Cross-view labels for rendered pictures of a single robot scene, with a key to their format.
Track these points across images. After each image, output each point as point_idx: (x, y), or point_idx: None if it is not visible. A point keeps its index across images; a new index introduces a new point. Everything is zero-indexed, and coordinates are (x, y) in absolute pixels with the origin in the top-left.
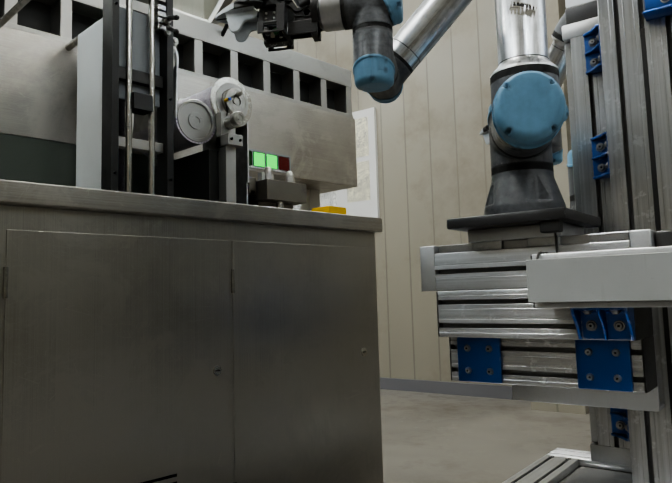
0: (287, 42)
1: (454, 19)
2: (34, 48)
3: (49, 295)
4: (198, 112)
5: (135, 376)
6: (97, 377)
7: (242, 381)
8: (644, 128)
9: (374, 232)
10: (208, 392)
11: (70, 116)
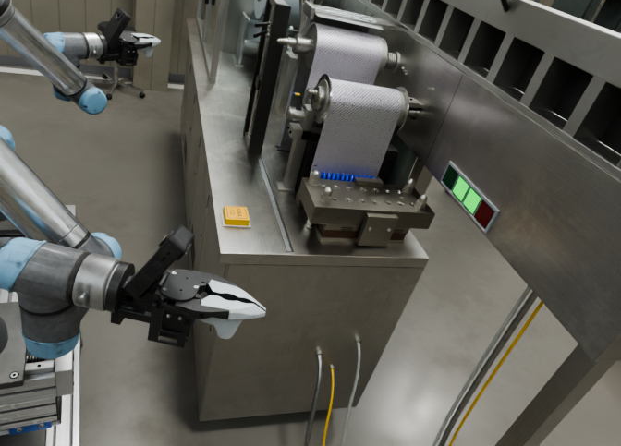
0: (119, 61)
1: (26, 60)
2: (382, 30)
3: (200, 153)
4: (310, 100)
5: (199, 206)
6: (198, 195)
7: (201, 252)
8: None
9: (228, 263)
10: (200, 240)
11: (377, 84)
